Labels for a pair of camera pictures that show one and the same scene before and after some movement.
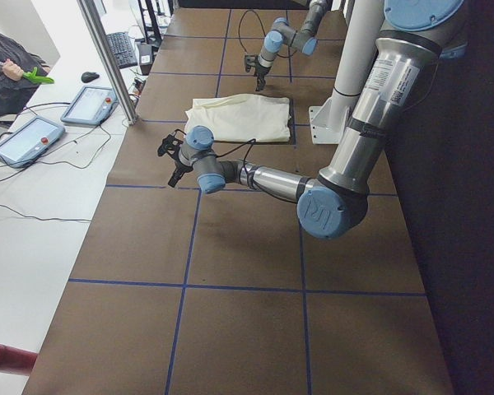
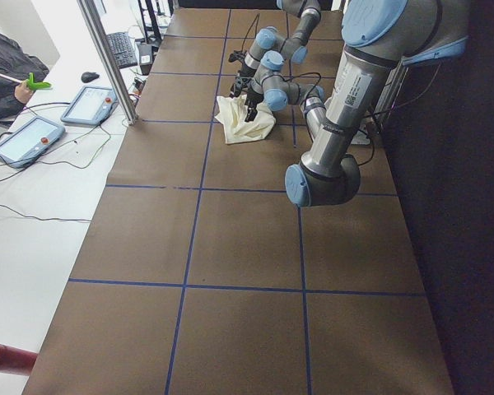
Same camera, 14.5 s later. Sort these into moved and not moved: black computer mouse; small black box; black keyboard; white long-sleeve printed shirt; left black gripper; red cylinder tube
Moved: left black gripper; white long-sleeve printed shirt
Not moved: small black box; black keyboard; black computer mouse; red cylinder tube
